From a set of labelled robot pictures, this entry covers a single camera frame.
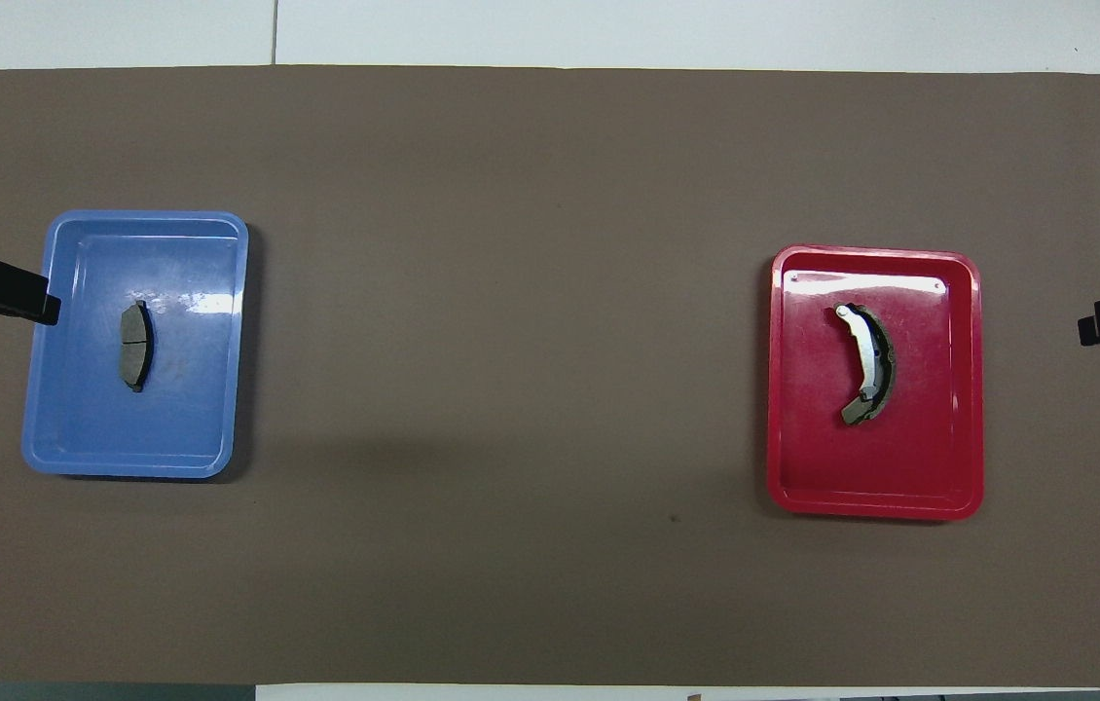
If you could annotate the red plastic tray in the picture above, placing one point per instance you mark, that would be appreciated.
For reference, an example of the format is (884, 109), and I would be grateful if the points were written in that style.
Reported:
(930, 448)

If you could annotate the blue plastic tray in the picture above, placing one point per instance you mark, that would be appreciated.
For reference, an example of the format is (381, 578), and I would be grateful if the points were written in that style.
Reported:
(190, 428)

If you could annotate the curved brake shoe silver web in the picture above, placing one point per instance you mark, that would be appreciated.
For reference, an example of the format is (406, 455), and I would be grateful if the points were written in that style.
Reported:
(866, 350)

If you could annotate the brown table mat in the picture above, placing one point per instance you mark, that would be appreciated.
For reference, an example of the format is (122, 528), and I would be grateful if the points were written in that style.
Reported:
(550, 146)

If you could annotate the grey brake pad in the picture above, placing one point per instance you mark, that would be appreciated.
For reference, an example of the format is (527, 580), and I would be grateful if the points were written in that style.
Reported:
(133, 346)

